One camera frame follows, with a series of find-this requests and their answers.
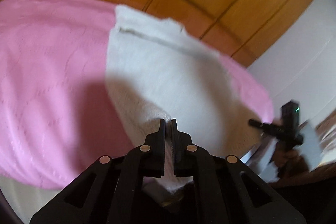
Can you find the person's right hand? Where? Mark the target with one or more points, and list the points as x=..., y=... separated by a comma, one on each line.
x=288, y=161

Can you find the pink bed cover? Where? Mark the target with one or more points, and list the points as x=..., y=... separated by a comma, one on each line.
x=52, y=82

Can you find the white knitted garment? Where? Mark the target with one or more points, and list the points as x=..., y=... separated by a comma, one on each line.
x=162, y=69

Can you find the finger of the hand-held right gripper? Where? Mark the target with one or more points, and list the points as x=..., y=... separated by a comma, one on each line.
x=262, y=125

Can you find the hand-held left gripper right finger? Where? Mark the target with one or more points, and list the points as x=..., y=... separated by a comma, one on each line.
x=179, y=145

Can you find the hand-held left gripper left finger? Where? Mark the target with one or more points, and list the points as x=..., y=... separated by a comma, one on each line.
x=157, y=145

